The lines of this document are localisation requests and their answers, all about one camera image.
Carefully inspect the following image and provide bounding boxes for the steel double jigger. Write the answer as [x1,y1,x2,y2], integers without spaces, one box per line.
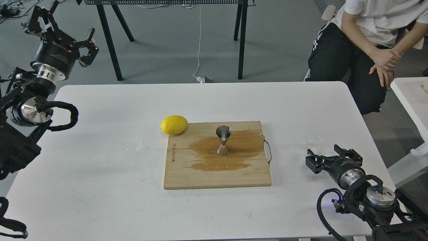
[216,125,232,157]

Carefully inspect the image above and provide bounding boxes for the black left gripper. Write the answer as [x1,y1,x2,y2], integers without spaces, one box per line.
[22,0,99,80]

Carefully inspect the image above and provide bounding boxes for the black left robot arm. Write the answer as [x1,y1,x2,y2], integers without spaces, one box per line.
[1,0,99,180]

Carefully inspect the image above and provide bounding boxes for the clear glass measuring cup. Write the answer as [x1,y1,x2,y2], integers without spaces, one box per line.
[302,135,324,154]

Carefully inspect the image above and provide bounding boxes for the white power cable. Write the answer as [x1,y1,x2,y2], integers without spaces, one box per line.
[192,3,212,83]

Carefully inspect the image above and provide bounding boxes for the black cables on floor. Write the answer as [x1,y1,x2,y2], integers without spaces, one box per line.
[0,0,67,24]

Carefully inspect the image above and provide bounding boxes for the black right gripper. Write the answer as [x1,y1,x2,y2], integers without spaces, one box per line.
[306,144,366,190]

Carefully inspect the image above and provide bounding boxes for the black metal frame table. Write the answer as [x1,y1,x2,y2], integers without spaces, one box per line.
[67,1,266,84]

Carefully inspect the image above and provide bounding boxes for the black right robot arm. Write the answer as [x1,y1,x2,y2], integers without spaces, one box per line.
[306,145,428,241]

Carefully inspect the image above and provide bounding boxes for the seated person white shirt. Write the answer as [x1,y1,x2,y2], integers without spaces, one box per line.
[304,0,428,115]

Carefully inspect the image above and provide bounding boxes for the wooden cutting board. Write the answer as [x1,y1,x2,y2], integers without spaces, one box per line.
[164,120,272,190]

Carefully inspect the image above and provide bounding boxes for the yellow lemon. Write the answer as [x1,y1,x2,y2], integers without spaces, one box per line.
[159,115,188,135]

